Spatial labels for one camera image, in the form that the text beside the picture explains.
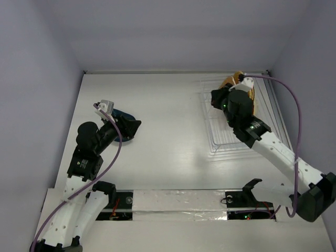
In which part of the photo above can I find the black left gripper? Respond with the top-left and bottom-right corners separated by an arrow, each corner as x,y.
95,112 -> 140,153

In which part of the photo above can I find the dark blue plate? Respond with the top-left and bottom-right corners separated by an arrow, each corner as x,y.
112,109 -> 135,143

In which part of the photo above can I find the square woven plate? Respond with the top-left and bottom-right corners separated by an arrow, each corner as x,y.
233,71 -> 244,84
219,76 -> 236,89

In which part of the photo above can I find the round bamboo plate green rim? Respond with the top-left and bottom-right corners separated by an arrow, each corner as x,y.
248,88 -> 255,101

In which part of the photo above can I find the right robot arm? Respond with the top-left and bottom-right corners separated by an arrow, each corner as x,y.
211,87 -> 335,222

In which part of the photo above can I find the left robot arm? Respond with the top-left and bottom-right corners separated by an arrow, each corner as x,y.
30,114 -> 141,251

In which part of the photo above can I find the small woven plate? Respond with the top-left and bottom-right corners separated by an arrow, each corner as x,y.
253,100 -> 258,116

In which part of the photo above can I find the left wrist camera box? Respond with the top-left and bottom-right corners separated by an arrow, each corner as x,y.
94,100 -> 114,116

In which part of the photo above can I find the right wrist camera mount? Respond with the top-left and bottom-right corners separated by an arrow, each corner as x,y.
229,75 -> 254,92

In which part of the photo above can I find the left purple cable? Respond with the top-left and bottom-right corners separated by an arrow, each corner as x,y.
29,103 -> 123,252

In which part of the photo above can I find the purple cable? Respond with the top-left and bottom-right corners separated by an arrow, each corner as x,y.
29,103 -> 123,252
244,73 -> 302,218

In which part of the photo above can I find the clear wire dish rack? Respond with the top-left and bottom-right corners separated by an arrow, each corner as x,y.
200,77 -> 279,155

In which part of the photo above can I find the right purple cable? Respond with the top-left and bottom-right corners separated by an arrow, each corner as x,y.
244,73 -> 302,218

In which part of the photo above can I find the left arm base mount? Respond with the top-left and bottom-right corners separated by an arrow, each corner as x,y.
96,191 -> 133,221

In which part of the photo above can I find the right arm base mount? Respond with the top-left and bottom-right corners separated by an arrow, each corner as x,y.
220,178 -> 276,221

